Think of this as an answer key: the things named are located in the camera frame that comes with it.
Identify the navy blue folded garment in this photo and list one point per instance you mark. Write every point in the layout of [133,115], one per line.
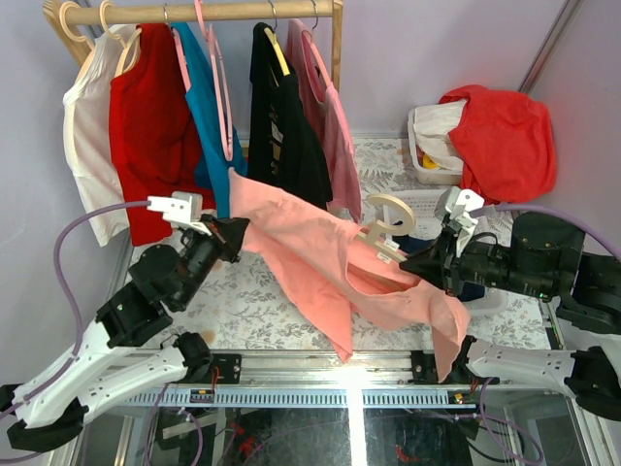
[410,245]

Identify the blue hanging t-shirt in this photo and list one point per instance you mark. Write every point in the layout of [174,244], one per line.
[211,171]

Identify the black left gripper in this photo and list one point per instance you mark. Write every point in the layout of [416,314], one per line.
[221,238]

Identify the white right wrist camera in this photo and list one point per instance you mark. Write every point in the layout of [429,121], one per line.
[454,209]

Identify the pink hanger with blue shirt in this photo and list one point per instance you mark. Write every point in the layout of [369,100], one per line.
[179,50]

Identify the white garment in basket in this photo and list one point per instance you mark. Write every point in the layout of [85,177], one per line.
[432,125]

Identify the yellow hanger with black shirt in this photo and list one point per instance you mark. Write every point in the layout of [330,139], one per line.
[273,38]

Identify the aluminium frame rail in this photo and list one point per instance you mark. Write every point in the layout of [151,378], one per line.
[320,366]

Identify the orange-red t-shirt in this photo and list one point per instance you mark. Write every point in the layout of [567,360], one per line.
[505,139]

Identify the small white laundry basket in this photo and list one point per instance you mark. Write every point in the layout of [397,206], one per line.
[426,170]

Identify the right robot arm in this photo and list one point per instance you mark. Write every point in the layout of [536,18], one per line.
[545,261]

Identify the white hanging t-shirt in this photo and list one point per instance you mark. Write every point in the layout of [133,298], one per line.
[86,127]

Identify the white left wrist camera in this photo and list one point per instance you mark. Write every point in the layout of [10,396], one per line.
[182,210]

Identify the salmon pink t-shirt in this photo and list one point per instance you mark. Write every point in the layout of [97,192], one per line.
[329,274]

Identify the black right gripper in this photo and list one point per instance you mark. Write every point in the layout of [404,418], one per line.
[446,265]

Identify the black hanging t-shirt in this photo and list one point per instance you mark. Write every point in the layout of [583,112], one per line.
[284,150]

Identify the grey slotted cable duct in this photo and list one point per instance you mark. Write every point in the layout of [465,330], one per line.
[235,396]

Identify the wooden clothes rack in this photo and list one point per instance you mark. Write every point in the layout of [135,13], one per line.
[89,16]

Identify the pink hanging t-shirt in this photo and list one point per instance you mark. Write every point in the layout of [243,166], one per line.
[330,124]

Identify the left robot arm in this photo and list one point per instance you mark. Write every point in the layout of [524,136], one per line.
[51,412]

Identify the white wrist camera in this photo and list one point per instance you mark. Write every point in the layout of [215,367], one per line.
[454,209]
[182,210]

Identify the red hanging t-shirt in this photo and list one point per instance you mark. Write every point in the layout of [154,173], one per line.
[155,146]

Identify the beige hanger with red shirt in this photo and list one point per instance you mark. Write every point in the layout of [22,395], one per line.
[130,47]

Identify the white perforated plastic basket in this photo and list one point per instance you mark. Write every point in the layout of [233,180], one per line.
[423,203]

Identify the yellow object in basket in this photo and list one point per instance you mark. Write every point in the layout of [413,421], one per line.
[428,163]

